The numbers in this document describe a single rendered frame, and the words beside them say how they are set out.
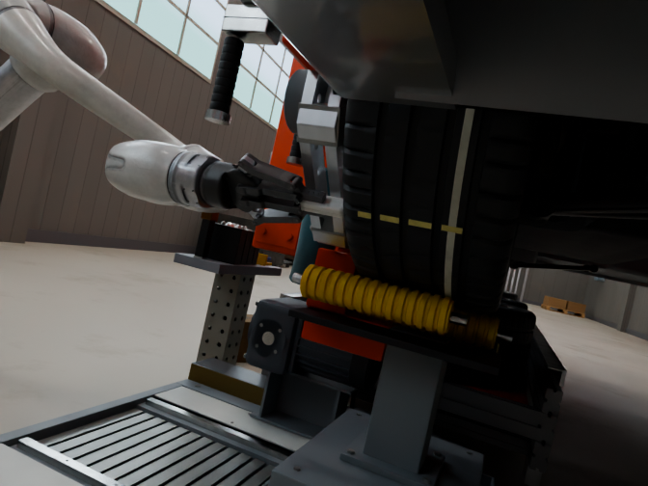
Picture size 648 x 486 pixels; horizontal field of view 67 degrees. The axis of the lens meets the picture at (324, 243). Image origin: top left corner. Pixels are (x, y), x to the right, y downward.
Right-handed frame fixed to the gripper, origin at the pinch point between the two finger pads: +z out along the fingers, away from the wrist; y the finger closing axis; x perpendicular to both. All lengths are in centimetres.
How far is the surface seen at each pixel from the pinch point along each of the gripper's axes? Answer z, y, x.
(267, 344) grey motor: -24, -54, 7
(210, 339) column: -61, -88, 21
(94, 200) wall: -387, -242, 220
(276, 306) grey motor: -24, -48, 14
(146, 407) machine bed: -51, -66, -15
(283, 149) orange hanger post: -43, -32, 59
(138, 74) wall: -389, -155, 338
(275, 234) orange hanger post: -39, -50, 40
